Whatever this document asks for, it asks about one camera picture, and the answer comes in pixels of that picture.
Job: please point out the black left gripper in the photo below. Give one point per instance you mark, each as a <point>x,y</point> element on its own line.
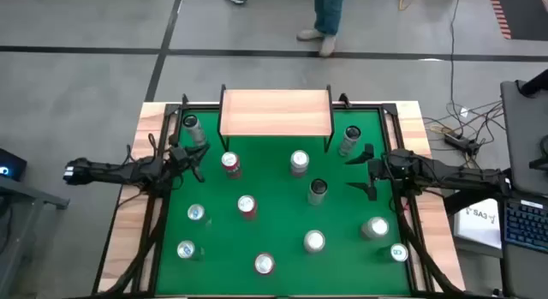
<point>180,157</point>

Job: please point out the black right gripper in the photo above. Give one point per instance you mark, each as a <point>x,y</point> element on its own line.
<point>379,168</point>

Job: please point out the blue silver Red Bull can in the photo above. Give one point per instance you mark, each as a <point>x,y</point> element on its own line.
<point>196,212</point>
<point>186,249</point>
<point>398,252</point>

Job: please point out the white orange Spindrift can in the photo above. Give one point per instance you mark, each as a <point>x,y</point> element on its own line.
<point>377,227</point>

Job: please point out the red Fanta can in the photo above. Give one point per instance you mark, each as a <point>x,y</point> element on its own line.
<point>264,264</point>
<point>247,204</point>
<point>231,162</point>

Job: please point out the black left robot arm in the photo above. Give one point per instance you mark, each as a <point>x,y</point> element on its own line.
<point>111,170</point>

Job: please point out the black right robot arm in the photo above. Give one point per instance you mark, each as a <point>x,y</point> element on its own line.
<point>449,175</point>

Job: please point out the white red Spindrift can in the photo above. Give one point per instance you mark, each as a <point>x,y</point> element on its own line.
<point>299,159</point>
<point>314,241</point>

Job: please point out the black power strip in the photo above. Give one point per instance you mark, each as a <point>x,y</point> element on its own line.
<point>458,140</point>

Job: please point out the black desk strut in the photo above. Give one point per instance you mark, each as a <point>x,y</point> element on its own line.
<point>460,202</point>

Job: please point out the green table mat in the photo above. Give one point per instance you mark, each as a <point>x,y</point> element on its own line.
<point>278,222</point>

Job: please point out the white paper sheet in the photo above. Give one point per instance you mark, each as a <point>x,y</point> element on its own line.
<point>477,224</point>

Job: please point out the grey desk top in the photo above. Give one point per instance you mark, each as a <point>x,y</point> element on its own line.
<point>522,132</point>

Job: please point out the black backlit keyboard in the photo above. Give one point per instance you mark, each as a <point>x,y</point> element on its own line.
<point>526,224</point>

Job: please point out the black monitor stand base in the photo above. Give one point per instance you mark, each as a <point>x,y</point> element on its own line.
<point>541,162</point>

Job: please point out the grey side table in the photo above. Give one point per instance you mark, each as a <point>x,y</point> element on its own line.
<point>25,192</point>

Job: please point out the black computer tower blue lights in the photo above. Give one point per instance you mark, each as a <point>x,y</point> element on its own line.
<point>10,162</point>

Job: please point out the grey keyboard tray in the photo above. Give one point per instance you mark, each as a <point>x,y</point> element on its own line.
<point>526,273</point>

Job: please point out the black monitor pole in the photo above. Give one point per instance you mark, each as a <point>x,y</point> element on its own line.
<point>537,82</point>

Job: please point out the black mat striped edge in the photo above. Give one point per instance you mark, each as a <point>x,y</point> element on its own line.
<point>526,12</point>

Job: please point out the black aluminium table frame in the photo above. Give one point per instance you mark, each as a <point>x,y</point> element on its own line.
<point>368,106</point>

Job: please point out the wooden shelf black metal frame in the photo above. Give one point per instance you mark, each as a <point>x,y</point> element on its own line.
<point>276,112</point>

